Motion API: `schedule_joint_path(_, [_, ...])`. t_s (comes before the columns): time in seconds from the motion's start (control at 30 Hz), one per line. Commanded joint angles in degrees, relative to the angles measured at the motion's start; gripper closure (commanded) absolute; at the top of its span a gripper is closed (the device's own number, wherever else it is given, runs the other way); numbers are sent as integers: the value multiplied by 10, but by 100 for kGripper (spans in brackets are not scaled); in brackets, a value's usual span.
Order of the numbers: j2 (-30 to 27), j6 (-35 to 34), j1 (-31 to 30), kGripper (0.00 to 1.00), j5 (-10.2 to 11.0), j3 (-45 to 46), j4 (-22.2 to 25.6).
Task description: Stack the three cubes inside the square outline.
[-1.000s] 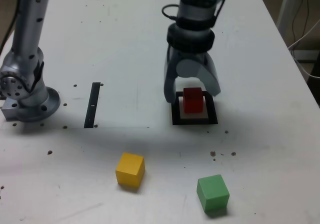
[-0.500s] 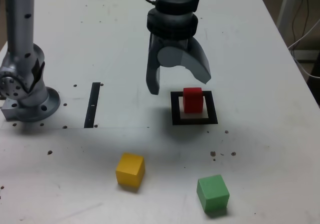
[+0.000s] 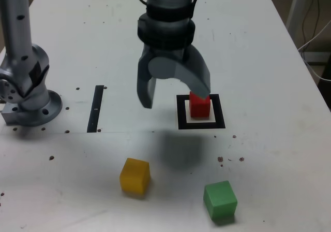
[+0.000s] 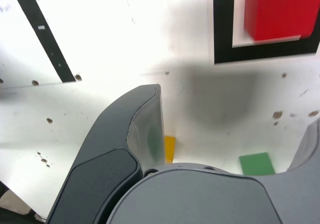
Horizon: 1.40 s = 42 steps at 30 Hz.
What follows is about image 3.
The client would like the black background cable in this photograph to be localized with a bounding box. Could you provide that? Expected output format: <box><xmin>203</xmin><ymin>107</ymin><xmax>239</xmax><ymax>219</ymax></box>
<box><xmin>302</xmin><ymin>0</ymin><xmax>323</xmax><ymax>45</ymax></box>

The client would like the yellow cube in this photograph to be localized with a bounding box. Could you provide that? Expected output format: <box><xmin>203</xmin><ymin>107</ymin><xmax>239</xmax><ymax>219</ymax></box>
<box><xmin>119</xmin><ymin>157</ymin><xmax>151</xmax><ymax>193</ymax></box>

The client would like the green cube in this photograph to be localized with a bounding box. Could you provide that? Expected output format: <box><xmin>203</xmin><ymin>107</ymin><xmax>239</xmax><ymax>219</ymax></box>
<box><xmin>203</xmin><ymin>180</ymin><xmax>238</xmax><ymax>220</ymax></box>

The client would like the black tape strip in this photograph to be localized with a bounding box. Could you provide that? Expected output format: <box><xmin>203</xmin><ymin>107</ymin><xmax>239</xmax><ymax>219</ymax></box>
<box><xmin>86</xmin><ymin>85</ymin><xmax>104</xmax><ymax>134</ymax></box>

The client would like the white background cable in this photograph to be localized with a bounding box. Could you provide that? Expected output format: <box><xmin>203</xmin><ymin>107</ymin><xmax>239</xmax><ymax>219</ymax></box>
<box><xmin>298</xmin><ymin>17</ymin><xmax>331</xmax><ymax>81</ymax></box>

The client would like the black tape square outline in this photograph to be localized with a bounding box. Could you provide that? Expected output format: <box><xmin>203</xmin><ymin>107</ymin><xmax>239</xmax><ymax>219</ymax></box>
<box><xmin>176</xmin><ymin>94</ymin><xmax>226</xmax><ymax>130</ymax></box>

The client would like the red cube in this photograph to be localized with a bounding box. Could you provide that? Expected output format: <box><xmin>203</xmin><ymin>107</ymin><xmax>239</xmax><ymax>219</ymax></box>
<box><xmin>189</xmin><ymin>91</ymin><xmax>210</xmax><ymax>119</ymax></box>

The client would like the white frame post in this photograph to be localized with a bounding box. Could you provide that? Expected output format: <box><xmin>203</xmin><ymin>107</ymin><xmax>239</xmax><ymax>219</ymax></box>
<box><xmin>285</xmin><ymin>0</ymin><xmax>311</xmax><ymax>33</ymax></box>

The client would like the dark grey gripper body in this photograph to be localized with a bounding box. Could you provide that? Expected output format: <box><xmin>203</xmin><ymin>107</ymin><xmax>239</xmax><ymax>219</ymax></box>
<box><xmin>151</xmin><ymin>46</ymin><xmax>187</xmax><ymax>64</ymax></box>

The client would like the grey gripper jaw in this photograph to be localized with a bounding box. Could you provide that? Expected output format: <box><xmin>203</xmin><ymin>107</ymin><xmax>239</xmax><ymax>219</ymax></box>
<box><xmin>147</xmin><ymin>44</ymin><xmax>211</xmax><ymax>98</ymax></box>
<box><xmin>137</xmin><ymin>44</ymin><xmax>158</xmax><ymax>110</ymax></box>

